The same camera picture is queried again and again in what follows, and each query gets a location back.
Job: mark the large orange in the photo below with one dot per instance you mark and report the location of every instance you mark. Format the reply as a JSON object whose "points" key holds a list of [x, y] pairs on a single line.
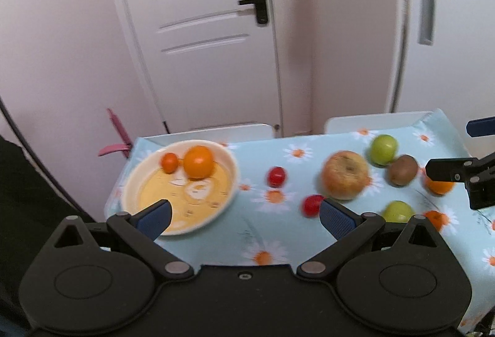
{"points": [[198, 162]]}

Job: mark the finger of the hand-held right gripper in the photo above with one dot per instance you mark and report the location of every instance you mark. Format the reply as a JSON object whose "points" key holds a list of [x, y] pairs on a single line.
{"points": [[481, 127], [444, 169]]}

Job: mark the brown kiwi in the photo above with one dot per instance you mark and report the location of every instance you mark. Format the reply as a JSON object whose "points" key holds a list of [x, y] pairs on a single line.
{"points": [[403, 170]]}

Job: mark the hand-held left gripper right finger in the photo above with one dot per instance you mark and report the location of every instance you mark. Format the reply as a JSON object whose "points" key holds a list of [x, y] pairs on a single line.
{"points": [[336, 219]]}

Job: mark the small orange mandarin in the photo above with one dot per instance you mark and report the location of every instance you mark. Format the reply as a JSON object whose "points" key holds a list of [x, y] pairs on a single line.
{"points": [[437, 219], [169, 162], [441, 187]]}

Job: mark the large yellow-red apple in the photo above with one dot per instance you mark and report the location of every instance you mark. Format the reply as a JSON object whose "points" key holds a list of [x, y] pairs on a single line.
{"points": [[345, 174]]}

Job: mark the red cherry tomato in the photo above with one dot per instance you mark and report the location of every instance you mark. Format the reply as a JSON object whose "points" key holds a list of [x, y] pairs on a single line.
{"points": [[276, 176], [311, 205]]}

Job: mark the green apple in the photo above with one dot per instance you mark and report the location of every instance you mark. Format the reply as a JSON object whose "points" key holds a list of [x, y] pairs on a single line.
{"points": [[398, 211], [383, 149]]}

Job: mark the white panel door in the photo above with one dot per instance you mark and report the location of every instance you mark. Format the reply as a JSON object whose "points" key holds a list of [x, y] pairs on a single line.
{"points": [[201, 31]]}

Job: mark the dark cloth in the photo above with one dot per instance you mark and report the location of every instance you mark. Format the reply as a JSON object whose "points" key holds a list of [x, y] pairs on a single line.
{"points": [[27, 213]]}

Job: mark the cream round bowl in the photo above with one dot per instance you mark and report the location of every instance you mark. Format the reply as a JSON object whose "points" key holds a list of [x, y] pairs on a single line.
{"points": [[193, 198]]}

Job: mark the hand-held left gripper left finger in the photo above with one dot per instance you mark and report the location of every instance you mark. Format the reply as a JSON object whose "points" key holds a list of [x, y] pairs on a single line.
{"points": [[156, 219]]}

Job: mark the light blue daisy tablecloth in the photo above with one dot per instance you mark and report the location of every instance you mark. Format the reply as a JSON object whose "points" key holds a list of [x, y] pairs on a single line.
{"points": [[278, 236]]}

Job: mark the grey metal pole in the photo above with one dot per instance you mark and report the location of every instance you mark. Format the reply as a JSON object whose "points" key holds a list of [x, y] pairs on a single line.
{"points": [[34, 163]]}

